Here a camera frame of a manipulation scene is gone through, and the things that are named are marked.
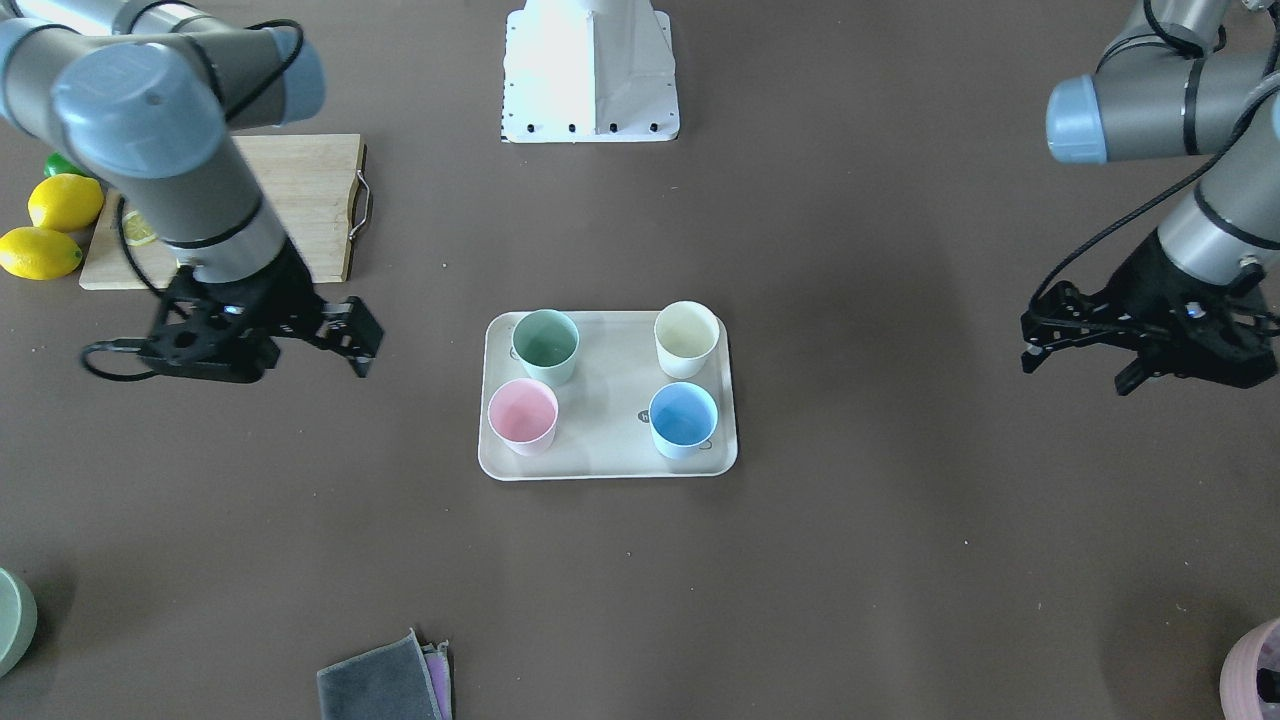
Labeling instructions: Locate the grey folded cloth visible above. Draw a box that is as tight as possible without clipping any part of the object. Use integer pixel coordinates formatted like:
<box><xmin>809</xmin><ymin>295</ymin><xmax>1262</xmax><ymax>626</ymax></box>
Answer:
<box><xmin>316</xmin><ymin>632</ymin><xmax>435</xmax><ymax>719</ymax></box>

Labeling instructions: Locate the green lime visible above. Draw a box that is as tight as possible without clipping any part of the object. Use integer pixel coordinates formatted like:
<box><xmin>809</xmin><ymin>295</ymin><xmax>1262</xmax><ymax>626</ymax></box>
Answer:
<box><xmin>44</xmin><ymin>152</ymin><xmax>92</xmax><ymax>178</ymax></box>

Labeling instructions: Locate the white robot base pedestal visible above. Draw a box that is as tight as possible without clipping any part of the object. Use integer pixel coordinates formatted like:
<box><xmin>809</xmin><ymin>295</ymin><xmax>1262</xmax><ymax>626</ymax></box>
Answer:
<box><xmin>500</xmin><ymin>1</ymin><xmax>681</xmax><ymax>143</ymax></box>

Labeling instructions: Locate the yellow lemon near board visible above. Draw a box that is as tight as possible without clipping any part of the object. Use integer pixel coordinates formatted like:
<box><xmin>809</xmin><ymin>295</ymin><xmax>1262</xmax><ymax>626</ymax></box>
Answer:
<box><xmin>27</xmin><ymin>173</ymin><xmax>105</xmax><ymax>232</ymax></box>

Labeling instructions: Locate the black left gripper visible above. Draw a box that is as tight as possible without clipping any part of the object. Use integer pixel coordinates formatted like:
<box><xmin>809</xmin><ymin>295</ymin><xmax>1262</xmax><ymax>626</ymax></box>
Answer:
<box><xmin>1020</xmin><ymin>231</ymin><xmax>1277</xmax><ymax>397</ymax></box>

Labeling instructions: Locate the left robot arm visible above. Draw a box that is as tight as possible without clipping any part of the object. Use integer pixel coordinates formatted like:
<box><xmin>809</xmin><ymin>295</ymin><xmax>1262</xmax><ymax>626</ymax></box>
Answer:
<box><xmin>1020</xmin><ymin>1</ymin><xmax>1279</xmax><ymax>395</ymax></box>

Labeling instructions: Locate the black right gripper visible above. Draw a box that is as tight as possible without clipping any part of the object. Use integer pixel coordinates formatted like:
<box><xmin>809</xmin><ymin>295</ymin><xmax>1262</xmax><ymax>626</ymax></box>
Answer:
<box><xmin>138</xmin><ymin>243</ymin><xmax>385</xmax><ymax>383</ymax></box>

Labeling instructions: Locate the wooden cutting board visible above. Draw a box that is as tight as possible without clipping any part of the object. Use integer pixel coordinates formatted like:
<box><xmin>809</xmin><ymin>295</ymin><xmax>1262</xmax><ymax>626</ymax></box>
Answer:
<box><xmin>79</xmin><ymin>135</ymin><xmax>370</xmax><ymax>290</ymax></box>

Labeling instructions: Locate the pink plastic cup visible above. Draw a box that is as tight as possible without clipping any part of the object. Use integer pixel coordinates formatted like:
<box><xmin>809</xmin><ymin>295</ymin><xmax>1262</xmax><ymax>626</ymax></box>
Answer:
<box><xmin>486</xmin><ymin>378</ymin><xmax>561</xmax><ymax>457</ymax></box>

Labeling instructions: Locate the mint green bowl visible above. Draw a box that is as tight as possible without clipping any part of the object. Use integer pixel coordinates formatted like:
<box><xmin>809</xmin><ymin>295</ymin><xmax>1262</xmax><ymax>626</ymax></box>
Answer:
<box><xmin>1</xmin><ymin>568</ymin><xmax>38</xmax><ymax>676</ymax></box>

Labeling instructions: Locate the lemon half slice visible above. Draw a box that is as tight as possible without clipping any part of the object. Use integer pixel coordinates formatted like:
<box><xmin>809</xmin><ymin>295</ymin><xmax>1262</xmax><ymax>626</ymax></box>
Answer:
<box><xmin>120</xmin><ymin>209</ymin><xmax>159</xmax><ymax>247</ymax></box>

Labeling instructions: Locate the blue cup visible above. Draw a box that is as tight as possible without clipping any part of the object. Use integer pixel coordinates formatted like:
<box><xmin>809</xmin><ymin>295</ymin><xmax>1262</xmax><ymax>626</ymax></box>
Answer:
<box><xmin>648</xmin><ymin>382</ymin><xmax>721</xmax><ymax>460</ymax></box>

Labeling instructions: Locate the pink mixing bowl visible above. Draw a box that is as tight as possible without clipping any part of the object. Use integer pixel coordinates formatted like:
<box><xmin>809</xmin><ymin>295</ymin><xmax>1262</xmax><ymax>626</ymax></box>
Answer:
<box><xmin>1219</xmin><ymin>619</ymin><xmax>1279</xmax><ymax>719</ymax></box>

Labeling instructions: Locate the purple cloth under grey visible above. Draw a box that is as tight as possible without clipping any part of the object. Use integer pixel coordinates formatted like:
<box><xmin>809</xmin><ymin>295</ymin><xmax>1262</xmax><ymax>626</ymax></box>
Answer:
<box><xmin>421</xmin><ymin>641</ymin><xmax>454</xmax><ymax>720</ymax></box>

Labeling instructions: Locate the mint green cup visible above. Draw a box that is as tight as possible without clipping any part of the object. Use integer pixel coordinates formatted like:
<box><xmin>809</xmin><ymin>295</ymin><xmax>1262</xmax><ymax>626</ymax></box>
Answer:
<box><xmin>512</xmin><ymin>309</ymin><xmax>580</xmax><ymax>387</ymax></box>

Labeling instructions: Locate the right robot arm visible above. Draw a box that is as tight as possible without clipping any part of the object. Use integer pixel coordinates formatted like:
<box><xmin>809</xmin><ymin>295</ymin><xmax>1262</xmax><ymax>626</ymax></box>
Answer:
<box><xmin>3</xmin><ymin>1</ymin><xmax>384</xmax><ymax>383</ymax></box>

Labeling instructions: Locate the yellow cup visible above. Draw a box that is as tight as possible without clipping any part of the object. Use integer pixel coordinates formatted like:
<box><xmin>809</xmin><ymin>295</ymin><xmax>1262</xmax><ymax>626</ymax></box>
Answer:
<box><xmin>653</xmin><ymin>300</ymin><xmax>721</xmax><ymax>380</ymax></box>

